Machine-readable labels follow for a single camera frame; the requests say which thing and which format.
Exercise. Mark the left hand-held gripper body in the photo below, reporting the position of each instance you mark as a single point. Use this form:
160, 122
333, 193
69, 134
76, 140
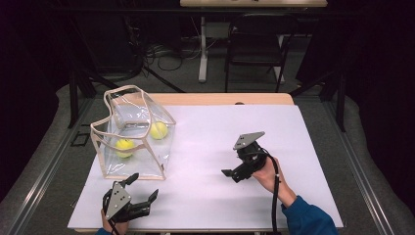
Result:
118, 199

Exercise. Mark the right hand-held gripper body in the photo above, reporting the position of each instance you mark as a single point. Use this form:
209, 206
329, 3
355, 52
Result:
249, 156

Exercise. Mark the yellow tennis ball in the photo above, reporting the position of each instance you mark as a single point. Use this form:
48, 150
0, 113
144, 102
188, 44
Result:
158, 130
125, 148

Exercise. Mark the clear plastic bag beige trim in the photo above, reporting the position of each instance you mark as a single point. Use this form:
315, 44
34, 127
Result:
133, 143

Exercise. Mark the person's left hand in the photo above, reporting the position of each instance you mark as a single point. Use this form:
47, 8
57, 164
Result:
119, 227

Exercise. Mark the person's right hand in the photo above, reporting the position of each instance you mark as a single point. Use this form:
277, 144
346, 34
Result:
269, 178

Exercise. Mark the white table sheet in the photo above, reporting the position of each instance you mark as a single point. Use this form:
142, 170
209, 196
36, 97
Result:
202, 196

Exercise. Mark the black metal stand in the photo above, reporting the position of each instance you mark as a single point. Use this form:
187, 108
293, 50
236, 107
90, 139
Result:
341, 101
73, 98

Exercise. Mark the black folding chair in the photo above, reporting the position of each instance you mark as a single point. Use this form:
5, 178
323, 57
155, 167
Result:
254, 45

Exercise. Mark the white-legged desk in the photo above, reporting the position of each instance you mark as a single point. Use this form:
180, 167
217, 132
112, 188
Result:
203, 49

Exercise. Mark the aluminium floor rail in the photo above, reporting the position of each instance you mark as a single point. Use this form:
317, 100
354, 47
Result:
359, 176
42, 176

